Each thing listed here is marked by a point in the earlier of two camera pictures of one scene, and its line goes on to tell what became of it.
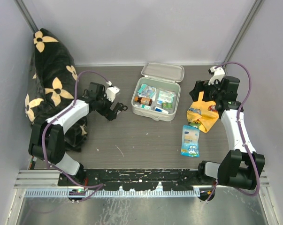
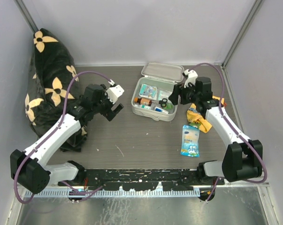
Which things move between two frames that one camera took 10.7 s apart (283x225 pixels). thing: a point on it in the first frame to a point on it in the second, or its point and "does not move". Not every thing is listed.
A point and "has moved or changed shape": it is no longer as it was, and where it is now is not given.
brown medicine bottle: x=143 y=101 does not move
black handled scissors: x=121 y=107 has moved or changed shape
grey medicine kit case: x=156 y=94 does not move
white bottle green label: x=144 y=106 does not move
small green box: x=167 y=105 does not move
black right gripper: x=203 y=86 to x=178 y=89
